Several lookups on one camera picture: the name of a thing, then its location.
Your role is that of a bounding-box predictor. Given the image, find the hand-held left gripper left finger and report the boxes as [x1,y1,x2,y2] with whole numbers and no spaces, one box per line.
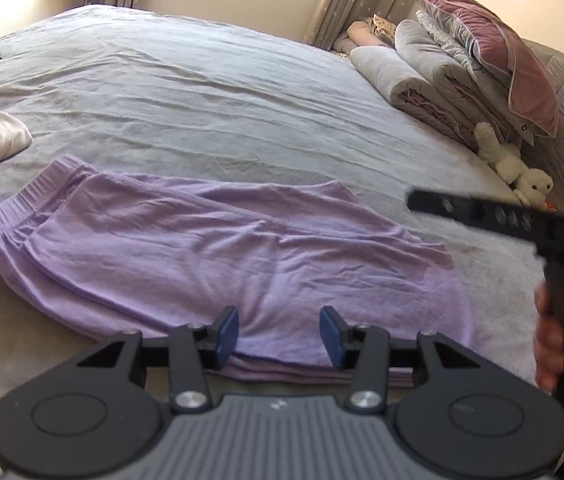
[64,306,240,413]

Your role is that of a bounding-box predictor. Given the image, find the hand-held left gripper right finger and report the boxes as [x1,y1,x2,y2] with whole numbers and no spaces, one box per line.
[319,306,500,413]

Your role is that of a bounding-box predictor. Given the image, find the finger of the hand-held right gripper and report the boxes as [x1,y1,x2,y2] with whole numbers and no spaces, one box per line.
[407,187,537,243]

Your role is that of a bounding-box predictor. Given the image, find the lilac pants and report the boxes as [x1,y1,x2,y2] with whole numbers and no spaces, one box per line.
[0,155,477,386]

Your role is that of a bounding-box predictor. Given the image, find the person's right hand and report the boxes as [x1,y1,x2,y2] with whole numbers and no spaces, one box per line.
[533,280,564,393]

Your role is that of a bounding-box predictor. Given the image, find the white plush dog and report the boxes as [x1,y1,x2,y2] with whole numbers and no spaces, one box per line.
[474,121,554,207]

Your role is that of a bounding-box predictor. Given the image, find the folded grey quilt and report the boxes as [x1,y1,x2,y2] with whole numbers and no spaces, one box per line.
[394,10,537,146]

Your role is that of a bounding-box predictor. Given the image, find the pink velvet pillow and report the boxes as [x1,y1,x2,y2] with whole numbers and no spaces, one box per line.
[408,0,462,16]
[436,0,560,138]

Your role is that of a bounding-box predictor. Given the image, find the rolled pink blanket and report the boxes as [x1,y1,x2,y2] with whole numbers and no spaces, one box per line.
[347,21,383,47]

